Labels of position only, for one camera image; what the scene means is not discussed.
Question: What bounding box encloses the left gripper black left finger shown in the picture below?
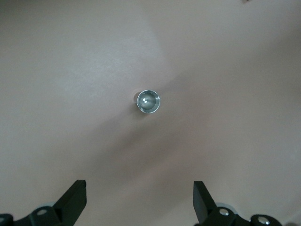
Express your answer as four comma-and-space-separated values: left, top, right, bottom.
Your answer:
0, 180, 87, 226

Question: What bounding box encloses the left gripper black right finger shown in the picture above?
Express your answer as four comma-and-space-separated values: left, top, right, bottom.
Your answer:
193, 180, 286, 226

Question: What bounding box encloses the steel jigger measuring cup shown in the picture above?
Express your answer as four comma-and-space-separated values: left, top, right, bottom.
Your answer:
133, 89, 162, 114

